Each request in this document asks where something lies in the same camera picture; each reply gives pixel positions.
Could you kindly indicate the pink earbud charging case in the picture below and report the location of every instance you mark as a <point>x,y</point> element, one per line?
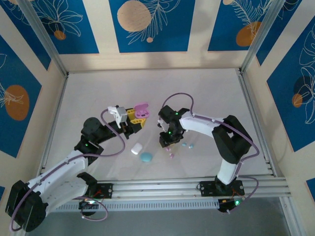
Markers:
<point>142,110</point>

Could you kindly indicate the blue earbud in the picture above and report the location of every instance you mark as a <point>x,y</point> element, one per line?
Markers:
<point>184,144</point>
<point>191,146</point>

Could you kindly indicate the white earbud charging case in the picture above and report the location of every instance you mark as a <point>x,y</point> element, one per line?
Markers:
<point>136,148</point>

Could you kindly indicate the blue earbud charging case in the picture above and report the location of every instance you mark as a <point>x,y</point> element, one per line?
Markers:
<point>145,157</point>

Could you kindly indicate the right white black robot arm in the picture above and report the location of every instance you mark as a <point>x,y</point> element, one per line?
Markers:
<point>201,125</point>

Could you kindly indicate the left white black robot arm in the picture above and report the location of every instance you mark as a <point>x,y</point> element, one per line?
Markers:
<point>59,169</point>

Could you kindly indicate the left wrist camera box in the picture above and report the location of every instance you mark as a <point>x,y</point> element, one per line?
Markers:
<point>121,114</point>

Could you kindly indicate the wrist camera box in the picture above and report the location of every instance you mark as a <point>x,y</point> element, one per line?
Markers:
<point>121,114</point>
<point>160,123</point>

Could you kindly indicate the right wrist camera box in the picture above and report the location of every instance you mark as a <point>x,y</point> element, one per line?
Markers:
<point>160,123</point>

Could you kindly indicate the aluminium table side rail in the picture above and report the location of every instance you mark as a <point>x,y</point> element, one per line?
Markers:
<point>59,103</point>
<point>247,98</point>

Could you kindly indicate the aluminium mounting rail frame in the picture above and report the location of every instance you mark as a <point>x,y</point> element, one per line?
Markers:
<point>157,189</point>

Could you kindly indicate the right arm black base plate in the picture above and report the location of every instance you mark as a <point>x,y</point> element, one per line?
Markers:
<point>206,188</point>

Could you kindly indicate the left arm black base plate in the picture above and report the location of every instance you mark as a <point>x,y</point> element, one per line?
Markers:
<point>105,190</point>

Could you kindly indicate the aluminium corner post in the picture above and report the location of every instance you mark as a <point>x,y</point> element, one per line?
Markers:
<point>261,34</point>
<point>44,37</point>

